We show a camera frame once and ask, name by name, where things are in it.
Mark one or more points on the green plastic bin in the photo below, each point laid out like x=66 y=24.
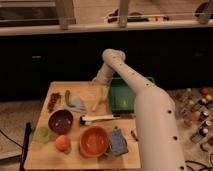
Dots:
x=120 y=97

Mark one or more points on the orange fruit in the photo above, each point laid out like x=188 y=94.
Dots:
x=62 y=143

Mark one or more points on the black bar at table edge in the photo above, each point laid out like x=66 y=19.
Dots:
x=27 y=133

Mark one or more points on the green cucumber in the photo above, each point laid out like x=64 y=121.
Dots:
x=67 y=99

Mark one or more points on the wooden railing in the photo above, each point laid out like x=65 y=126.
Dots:
x=77 y=16

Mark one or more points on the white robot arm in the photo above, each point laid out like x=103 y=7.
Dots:
x=159 y=143

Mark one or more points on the orange bowl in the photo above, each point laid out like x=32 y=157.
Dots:
x=93 y=142

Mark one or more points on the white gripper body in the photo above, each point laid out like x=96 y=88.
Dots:
x=99 y=81

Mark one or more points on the green lime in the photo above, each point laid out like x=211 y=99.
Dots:
x=42 y=135

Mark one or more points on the blue-grey sponge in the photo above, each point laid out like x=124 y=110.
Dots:
x=118 y=143

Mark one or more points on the pile of spice jars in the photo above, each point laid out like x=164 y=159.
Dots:
x=194 y=114

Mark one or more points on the dark red bowl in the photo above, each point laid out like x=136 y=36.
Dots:
x=61 y=121

